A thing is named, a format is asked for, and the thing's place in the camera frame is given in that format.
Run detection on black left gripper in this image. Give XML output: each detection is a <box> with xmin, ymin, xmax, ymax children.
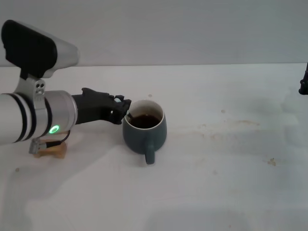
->
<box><xmin>71</xmin><ymin>88</ymin><xmax>132</xmax><ymax>126</ymax></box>

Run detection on grey ceramic cup with coffee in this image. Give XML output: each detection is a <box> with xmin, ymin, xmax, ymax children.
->
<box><xmin>122</xmin><ymin>100</ymin><xmax>167</xmax><ymax>166</ymax></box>

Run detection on light wooden block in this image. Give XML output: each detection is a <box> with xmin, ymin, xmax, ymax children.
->
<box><xmin>33</xmin><ymin>141</ymin><xmax>67</xmax><ymax>159</ymax></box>

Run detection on blue handled metal spoon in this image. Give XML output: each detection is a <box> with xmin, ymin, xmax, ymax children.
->
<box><xmin>114</xmin><ymin>96</ymin><xmax>135</xmax><ymax>120</ymax></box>

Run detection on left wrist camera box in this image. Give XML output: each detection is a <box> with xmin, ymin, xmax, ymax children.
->
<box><xmin>1</xmin><ymin>19</ymin><xmax>80</xmax><ymax>106</ymax></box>

